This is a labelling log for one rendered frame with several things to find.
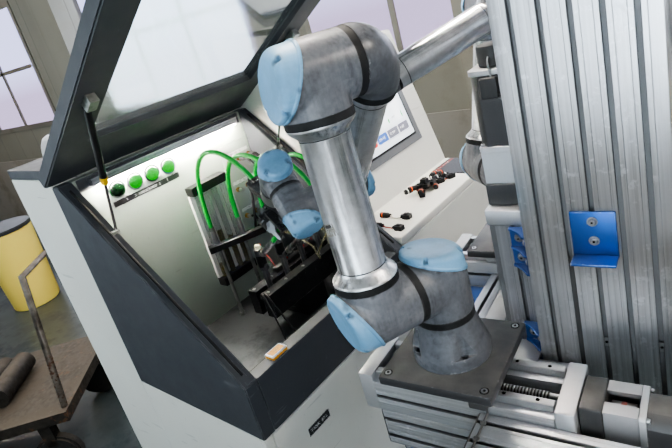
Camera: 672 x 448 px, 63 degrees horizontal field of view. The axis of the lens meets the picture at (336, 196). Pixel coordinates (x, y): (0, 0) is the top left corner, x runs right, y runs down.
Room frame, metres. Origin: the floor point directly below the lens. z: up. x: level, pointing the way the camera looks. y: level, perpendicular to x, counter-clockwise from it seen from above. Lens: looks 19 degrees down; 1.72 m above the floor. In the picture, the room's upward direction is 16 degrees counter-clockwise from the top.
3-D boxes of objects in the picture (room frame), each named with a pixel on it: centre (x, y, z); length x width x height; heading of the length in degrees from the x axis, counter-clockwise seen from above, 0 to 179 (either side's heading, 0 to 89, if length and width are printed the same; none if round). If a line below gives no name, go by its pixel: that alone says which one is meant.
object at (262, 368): (1.34, 0.10, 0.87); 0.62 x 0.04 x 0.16; 136
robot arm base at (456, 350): (0.90, -0.14, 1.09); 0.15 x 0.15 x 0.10
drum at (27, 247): (4.43, 2.73, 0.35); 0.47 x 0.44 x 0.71; 51
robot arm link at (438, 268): (0.90, -0.13, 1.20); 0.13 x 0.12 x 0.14; 113
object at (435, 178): (1.93, -0.35, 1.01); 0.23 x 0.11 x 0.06; 136
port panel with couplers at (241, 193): (1.86, 0.29, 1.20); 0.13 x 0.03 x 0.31; 136
